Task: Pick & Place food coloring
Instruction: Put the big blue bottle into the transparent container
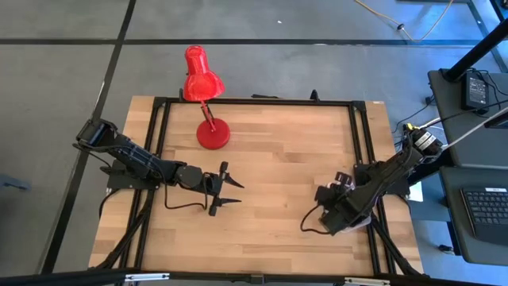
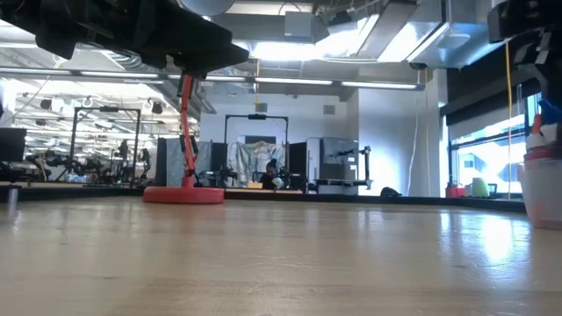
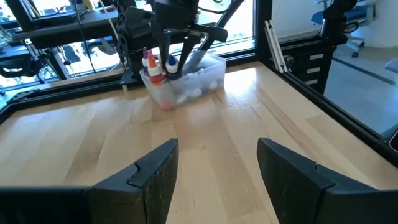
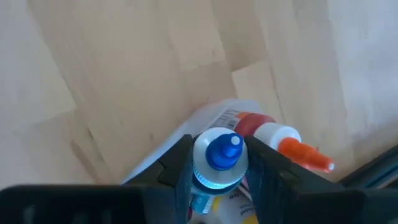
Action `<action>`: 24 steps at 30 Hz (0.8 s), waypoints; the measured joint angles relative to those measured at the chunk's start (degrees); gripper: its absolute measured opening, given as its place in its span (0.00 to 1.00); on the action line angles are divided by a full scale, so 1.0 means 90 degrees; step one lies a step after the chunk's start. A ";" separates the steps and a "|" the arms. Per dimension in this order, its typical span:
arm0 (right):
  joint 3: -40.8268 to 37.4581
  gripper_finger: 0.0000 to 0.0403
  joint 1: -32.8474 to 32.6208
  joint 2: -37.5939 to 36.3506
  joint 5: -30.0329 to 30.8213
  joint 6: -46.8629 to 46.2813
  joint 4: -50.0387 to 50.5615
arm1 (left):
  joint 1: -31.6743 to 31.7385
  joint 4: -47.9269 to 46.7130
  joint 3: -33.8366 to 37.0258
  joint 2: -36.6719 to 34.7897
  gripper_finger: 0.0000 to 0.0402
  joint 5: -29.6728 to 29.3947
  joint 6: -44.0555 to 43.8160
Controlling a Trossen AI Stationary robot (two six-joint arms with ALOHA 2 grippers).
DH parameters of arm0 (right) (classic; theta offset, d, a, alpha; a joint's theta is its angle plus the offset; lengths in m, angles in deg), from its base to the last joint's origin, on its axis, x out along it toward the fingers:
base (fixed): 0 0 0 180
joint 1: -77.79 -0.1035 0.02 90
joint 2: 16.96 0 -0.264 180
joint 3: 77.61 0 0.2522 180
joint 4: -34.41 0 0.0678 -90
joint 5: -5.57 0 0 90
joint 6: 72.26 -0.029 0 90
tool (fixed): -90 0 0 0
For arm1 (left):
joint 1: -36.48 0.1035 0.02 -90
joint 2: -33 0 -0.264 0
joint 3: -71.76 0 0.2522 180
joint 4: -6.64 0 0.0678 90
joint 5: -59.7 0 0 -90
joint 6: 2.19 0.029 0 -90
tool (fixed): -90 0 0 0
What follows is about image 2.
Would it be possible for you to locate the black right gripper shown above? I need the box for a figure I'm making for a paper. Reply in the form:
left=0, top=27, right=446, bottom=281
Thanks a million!
left=487, top=0, right=562, bottom=106

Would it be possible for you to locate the grey metal cabinet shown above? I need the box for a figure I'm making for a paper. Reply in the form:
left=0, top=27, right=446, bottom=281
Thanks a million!
left=319, top=137, right=360, bottom=194

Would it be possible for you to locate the black rig frame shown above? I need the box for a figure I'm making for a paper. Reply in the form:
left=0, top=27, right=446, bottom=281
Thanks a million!
left=224, top=112, right=290, bottom=190
left=68, top=106, right=142, bottom=185

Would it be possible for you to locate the grey metal post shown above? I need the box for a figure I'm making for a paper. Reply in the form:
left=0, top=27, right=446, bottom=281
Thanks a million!
left=6, top=184, right=19, bottom=214

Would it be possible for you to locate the white cloth cover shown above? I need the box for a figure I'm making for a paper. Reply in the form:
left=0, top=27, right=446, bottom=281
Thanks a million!
left=227, top=140, right=285, bottom=188

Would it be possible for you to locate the person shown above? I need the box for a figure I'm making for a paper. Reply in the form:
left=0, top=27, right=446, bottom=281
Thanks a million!
left=258, top=158, right=285, bottom=190

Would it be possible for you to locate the red desk lamp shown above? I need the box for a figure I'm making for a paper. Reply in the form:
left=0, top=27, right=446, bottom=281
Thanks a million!
left=142, top=0, right=236, bottom=205

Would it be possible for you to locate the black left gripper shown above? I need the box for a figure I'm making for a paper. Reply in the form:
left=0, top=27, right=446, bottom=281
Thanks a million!
left=25, top=0, right=250, bottom=79

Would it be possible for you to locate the black partition panel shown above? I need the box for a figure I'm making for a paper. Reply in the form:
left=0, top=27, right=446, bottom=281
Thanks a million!
left=287, top=140, right=309, bottom=193

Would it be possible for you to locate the long ceiling light fixture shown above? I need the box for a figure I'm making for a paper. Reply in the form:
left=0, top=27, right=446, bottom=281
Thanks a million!
left=166, top=72, right=426, bottom=92

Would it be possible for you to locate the black stand with shelf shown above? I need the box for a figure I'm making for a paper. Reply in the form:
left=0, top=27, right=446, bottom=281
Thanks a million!
left=313, top=146, right=374, bottom=190

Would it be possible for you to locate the blue food coloring squeeze bottle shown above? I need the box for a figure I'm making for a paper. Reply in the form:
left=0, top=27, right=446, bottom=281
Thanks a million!
left=537, top=99, right=562, bottom=146

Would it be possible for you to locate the grey ceiling box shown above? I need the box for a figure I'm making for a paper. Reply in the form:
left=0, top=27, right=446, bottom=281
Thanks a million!
left=284, top=11, right=313, bottom=39

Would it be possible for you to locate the green object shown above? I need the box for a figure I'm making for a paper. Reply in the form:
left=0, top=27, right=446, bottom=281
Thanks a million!
left=472, top=176, right=490, bottom=198

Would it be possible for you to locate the black monitor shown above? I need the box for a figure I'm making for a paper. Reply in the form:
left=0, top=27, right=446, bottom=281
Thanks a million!
left=0, top=126, right=27, bottom=162

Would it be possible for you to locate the silver ventilation duct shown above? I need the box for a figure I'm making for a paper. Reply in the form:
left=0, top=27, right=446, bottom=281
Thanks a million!
left=355, top=0, right=539, bottom=70

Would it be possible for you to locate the clear plastic bin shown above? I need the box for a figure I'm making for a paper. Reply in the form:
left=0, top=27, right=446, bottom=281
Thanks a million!
left=516, top=160, right=562, bottom=230

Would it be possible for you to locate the black aluminium table frame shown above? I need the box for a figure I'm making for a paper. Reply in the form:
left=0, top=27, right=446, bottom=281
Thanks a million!
left=0, top=183, right=526, bottom=212

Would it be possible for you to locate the grey partition panel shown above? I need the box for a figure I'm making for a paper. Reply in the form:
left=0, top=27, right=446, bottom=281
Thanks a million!
left=155, top=137, right=213, bottom=188

